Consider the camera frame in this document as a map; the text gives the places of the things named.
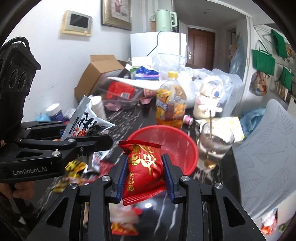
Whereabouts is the cardboard box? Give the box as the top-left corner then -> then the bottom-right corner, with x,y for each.
74,55 -> 128,101

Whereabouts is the white mini fridge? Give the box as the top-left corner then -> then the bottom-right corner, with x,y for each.
130,32 -> 187,66

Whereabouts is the white black snack packet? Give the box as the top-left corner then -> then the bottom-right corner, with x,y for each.
61,96 -> 117,141

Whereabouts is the lower green tote bag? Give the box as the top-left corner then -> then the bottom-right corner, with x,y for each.
278,67 -> 294,90

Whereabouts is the pink thread spool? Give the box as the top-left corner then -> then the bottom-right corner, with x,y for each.
183,114 -> 194,126

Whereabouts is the wall intercom panel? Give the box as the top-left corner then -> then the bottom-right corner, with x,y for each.
61,11 -> 93,37

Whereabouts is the white cartoon figurine jar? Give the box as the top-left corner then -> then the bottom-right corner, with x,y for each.
193,75 -> 224,120

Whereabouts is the brown door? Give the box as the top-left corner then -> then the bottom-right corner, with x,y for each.
186,28 -> 215,70

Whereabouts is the red packet in container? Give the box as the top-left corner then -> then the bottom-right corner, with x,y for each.
106,81 -> 135,99

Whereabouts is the large green tote bag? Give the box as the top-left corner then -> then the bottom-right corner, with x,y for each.
252,40 -> 275,76

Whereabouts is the yellow smiley paper pack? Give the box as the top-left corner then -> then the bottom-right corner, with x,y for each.
195,116 -> 244,144

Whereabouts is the glass cup with stick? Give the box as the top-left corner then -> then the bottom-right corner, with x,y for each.
198,111 -> 234,170

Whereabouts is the blue plastic bag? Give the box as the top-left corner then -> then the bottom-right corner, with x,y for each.
240,108 -> 265,138

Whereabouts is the white paper roll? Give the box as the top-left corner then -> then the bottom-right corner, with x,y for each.
89,95 -> 107,120

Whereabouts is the clear plastic container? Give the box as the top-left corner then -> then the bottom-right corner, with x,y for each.
92,77 -> 144,111

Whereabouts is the framed picture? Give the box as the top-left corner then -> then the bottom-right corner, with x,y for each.
101,0 -> 132,31

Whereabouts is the red gold snack packet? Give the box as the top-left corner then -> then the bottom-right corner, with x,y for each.
119,140 -> 166,206

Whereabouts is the blue tissue pack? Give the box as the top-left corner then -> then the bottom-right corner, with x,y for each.
134,66 -> 159,80

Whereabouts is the white plastic bags pile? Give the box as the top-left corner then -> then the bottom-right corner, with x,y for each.
177,67 -> 244,117

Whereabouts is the left hand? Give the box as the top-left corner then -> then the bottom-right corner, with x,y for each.
1,181 -> 35,200

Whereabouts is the upper green tote bag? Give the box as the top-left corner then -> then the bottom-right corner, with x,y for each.
262,30 -> 288,59

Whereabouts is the red plastic basket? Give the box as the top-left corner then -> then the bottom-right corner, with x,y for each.
128,125 -> 199,176

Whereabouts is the iced tea bottle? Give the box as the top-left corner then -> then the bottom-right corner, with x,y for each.
156,71 -> 187,129

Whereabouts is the green electric kettle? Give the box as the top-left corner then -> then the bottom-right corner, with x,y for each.
155,9 -> 178,32

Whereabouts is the white foam sheet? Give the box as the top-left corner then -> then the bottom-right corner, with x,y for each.
107,77 -> 166,90

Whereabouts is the patterned hanging bag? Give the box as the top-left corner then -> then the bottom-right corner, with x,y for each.
250,71 -> 270,96

